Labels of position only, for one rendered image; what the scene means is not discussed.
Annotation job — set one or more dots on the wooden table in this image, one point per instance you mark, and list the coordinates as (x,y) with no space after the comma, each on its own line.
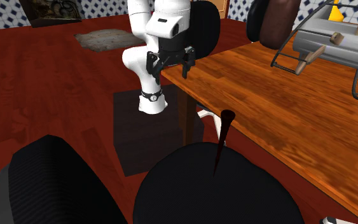
(290,108)

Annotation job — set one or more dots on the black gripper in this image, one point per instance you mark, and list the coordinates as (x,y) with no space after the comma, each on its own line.
(173,49)

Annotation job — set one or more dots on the dark red pointed cone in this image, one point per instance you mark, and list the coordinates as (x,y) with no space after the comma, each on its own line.
(223,133)

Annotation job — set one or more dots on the grey rug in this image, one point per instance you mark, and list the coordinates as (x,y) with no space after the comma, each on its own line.
(110,39)

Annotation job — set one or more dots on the dark framed picture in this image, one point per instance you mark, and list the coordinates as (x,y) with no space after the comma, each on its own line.
(53,12)

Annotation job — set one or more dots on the orange wooden door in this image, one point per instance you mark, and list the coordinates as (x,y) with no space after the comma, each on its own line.
(220,7)

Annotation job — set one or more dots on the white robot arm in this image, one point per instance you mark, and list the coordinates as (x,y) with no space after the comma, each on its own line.
(147,62)

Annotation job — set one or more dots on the yellow cone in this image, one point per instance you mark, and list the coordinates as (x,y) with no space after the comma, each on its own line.
(335,14)

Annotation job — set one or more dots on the brown and black chair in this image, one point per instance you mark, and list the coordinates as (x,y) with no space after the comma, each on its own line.
(274,21)

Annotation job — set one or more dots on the black ribbed office chair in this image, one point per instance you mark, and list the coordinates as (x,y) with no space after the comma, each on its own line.
(57,186)

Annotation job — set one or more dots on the dark robot stand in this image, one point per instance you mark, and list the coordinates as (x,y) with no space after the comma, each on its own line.
(144,139)

